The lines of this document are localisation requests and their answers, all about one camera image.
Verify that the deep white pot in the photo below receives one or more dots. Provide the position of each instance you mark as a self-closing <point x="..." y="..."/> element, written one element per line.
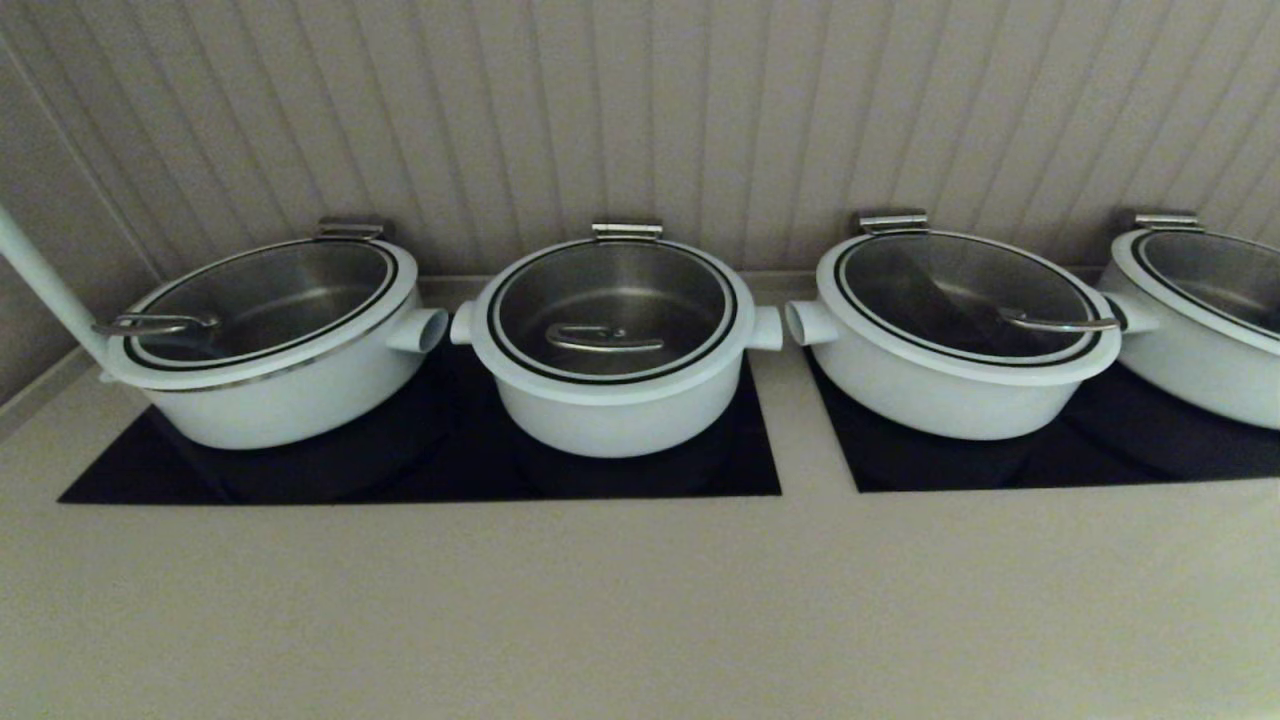
<point x="620" y="425"/>

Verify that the wide white pot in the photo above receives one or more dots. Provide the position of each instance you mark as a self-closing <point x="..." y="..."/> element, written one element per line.
<point x="1200" y="380"/>
<point x="930" y="405"/>
<point x="300" y="400"/>

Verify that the glass lid with white rim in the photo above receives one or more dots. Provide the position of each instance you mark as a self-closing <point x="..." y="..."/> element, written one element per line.
<point x="260" y="290"/>
<point x="960" y="280"/>
<point x="1230" y="275"/>

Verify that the black glass cooktop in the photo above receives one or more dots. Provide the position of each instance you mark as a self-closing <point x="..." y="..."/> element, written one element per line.
<point x="760" y="470"/>
<point x="1100" y="460"/>

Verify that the white pole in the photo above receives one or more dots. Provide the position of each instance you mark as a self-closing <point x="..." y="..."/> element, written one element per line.
<point x="40" y="270"/>

